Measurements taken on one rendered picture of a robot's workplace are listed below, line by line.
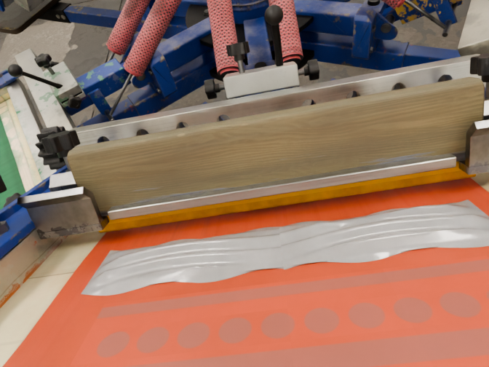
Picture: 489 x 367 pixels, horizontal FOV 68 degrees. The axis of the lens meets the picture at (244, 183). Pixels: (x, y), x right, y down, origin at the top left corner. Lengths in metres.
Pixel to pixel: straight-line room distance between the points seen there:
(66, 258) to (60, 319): 0.11
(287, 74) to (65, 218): 0.40
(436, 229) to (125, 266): 0.27
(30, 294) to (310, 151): 0.30
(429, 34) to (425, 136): 2.42
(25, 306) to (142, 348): 0.14
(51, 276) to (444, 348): 0.34
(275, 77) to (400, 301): 0.45
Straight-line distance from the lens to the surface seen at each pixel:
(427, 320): 0.27
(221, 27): 0.78
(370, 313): 0.27
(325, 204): 0.40
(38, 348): 0.33
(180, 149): 0.37
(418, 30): 2.83
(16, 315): 0.38
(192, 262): 0.34
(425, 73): 0.63
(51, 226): 0.44
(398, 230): 0.34
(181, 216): 0.41
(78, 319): 0.34
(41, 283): 0.41
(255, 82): 0.63
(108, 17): 1.53
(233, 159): 0.37
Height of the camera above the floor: 1.55
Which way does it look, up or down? 54 degrees down
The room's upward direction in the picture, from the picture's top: 17 degrees counter-clockwise
